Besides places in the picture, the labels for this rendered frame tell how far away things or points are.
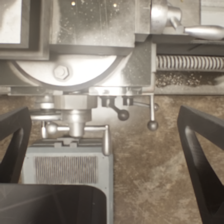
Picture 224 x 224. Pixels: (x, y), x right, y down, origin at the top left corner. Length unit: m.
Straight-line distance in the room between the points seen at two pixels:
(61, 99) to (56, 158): 0.75
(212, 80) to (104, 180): 0.77
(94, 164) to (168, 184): 0.62
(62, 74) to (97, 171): 0.85
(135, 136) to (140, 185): 0.36
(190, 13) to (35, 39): 0.36
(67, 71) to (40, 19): 0.12
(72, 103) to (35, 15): 0.20
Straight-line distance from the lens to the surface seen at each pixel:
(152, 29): 0.34
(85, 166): 1.15
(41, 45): 0.28
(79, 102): 0.42
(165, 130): 1.41
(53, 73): 0.39
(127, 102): 0.74
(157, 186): 1.52
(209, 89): 1.05
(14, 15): 0.22
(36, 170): 1.21
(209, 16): 0.57
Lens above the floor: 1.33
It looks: 85 degrees down
